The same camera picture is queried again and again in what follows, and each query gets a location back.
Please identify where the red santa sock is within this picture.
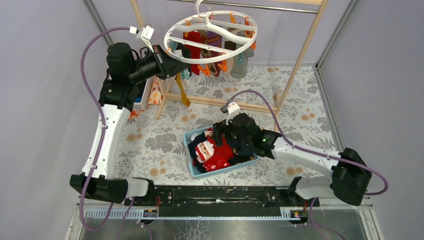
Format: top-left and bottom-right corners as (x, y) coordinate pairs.
(195, 137), (235, 163)

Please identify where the white round clip hanger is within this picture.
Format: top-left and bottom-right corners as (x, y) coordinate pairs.
(163, 0), (259, 65)

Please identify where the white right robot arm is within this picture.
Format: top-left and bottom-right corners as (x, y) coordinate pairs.
(212, 113), (372, 206)

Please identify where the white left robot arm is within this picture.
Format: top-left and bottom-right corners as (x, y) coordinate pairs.
(69, 42), (190, 206)

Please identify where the red hanging sock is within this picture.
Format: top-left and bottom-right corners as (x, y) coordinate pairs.
(183, 31), (201, 76)

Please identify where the orange floral cloth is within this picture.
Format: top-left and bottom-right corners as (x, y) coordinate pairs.
(128, 76), (164, 121)

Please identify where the red snowflake sock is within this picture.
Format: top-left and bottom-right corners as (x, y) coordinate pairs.
(203, 154), (231, 172)

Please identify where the white plastic laundry basket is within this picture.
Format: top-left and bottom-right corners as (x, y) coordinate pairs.
(133, 77), (154, 111)

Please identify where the blue plastic sock basket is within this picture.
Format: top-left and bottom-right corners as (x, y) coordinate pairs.
(182, 125), (260, 179)

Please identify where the purple striped hanging sock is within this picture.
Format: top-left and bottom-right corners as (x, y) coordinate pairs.
(205, 29), (223, 78)

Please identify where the floral table mat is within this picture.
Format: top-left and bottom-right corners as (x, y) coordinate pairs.
(115, 66), (338, 186)

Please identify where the grey hanging sock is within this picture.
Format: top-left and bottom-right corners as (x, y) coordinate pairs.
(230, 46), (255, 79)

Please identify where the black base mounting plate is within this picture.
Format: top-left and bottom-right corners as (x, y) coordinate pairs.
(133, 185), (320, 218)

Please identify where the metal hanging rod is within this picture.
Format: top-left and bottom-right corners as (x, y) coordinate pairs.
(165, 0), (319, 15)

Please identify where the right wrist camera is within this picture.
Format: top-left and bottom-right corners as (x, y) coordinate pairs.
(220, 102), (241, 125)

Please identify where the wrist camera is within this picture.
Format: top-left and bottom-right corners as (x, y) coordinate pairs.
(220, 102), (241, 125)
(129, 24), (155, 53)

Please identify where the wooden clothes rack frame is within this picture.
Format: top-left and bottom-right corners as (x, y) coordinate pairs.
(129, 0), (329, 132)

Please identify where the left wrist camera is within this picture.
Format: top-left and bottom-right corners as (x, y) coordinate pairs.
(129, 24), (155, 53)

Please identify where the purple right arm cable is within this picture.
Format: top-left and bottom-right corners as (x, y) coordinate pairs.
(221, 90), (389, 240)

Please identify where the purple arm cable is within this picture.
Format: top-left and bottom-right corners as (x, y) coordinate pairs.
(221, 90), (389, 240)
(78, 27), (138, 232)

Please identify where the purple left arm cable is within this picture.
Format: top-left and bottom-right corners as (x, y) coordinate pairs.
(78, 27), (138, 232)

